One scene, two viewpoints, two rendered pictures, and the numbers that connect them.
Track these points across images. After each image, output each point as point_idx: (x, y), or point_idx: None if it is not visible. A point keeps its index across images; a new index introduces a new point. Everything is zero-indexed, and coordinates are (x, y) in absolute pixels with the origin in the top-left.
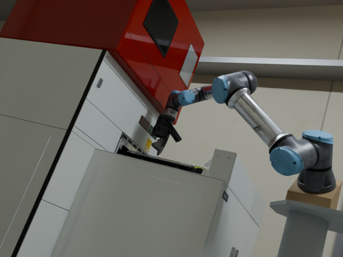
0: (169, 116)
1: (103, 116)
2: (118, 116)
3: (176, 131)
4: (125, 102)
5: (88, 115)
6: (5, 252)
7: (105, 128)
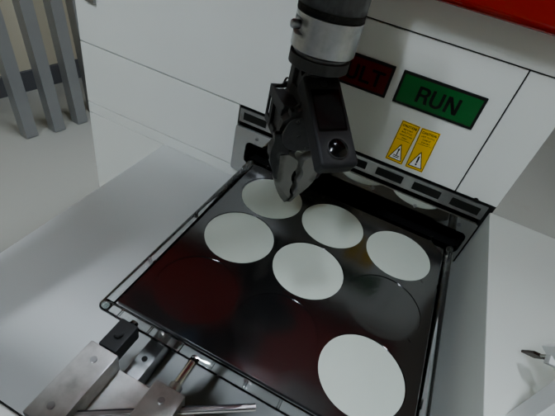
0: (290, 50)
1: (149, 72)
2: (201, 63)
3: (313, 125)
4: (211, 14)
5: (106, 76)
6: None
7: (171, 100)
